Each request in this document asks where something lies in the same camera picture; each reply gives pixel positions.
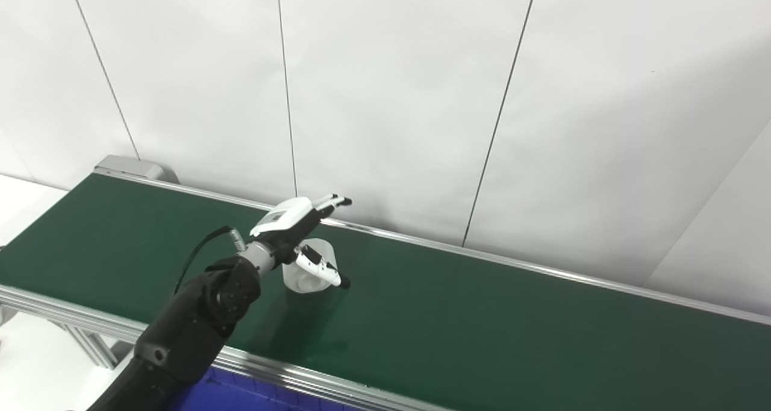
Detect aluminium conveyor leg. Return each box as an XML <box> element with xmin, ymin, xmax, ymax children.
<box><xmin>60</xmin><ymin>324</ymin><xmax>121</xmax><ymax>369</ymax></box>

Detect green conveyor belt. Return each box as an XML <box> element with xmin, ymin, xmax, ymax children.
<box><xmin>0</xmin><ymin>173</ymin><xmax>771</xmax><ymax>411</ymax></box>
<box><xmin>0</xmin><ymin>167</ymin><xmax>771</xmax><ymax>411</ymax></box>

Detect grey conveyor end housing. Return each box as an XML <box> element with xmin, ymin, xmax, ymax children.
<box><xmin>93</xmin><ymin>155</ymin><xmax>179</xmax><ymax>184</ymax></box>

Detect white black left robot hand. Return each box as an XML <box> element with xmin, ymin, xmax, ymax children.
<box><xmin>250</xmin><ymin>194</ymin><xmax>353</xmax><ymax>291</ymax></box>

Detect blue plastic bin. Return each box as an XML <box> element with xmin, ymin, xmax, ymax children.
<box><xmin>172</xmin><ymin>366</ymin><xmax>362</xmax><ymax>411</ymax></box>

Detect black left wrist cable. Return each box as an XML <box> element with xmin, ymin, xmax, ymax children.
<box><xmin>173</xmin><ymin>225</ymin><xmax>248</xmax><ymax>295</ymax></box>

